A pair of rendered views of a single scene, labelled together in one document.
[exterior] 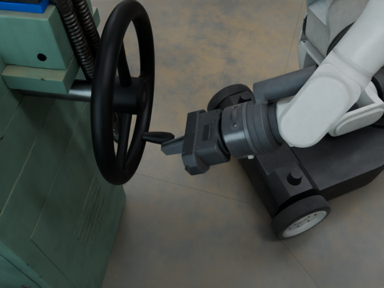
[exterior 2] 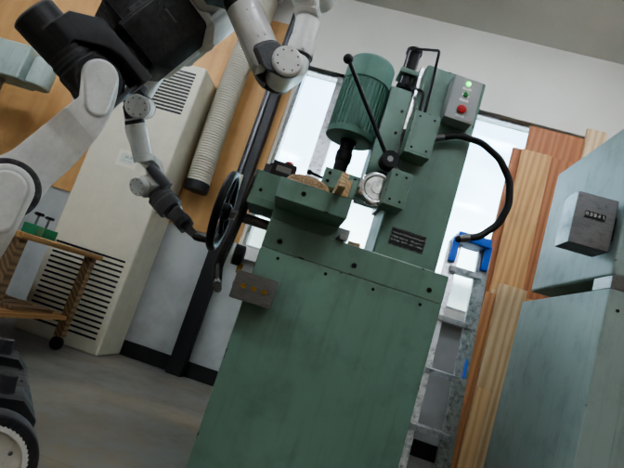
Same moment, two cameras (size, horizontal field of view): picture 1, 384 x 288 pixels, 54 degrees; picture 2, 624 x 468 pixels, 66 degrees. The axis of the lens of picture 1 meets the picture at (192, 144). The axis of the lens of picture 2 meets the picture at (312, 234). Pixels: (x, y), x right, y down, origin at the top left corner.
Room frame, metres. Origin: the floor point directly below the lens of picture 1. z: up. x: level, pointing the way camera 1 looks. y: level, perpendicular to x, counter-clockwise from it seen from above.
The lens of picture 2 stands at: (2.09, 0.14, 0.55)
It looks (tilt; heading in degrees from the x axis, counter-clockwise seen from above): 10 degrees up; 170
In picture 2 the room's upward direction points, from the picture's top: 18 degrees clockwise
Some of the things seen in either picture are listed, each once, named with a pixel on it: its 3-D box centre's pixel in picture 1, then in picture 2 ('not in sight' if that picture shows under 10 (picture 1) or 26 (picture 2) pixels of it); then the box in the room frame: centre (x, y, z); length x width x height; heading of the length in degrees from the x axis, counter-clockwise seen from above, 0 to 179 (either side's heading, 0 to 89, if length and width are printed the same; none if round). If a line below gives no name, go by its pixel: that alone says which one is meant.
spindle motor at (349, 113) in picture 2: not in sight; (360, 103); (0.46, 0.44, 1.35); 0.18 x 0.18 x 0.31
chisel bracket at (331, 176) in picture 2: not in sight; (340, 185); (0.47, 0.46, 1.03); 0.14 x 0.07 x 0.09; 82
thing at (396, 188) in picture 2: not in sight; (394, 191); (0.64, 0.60, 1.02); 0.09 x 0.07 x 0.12; 172
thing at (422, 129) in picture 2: not in sight; (419, 137); (0.64, 0.63, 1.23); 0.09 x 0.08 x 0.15; 82
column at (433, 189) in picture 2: not in sight; (422, 175); (0.50, 0.73, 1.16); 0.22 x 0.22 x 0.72; 82
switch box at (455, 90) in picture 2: not in sight; (461, 102); (0.65, 0.74, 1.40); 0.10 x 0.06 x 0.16; 82
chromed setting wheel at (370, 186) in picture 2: not in sight; (376, 188); (0.61, 0.55, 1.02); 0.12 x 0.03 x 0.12; 82
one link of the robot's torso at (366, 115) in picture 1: (340, 102); not in sight; (0.87, -0.51, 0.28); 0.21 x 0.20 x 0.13; 112
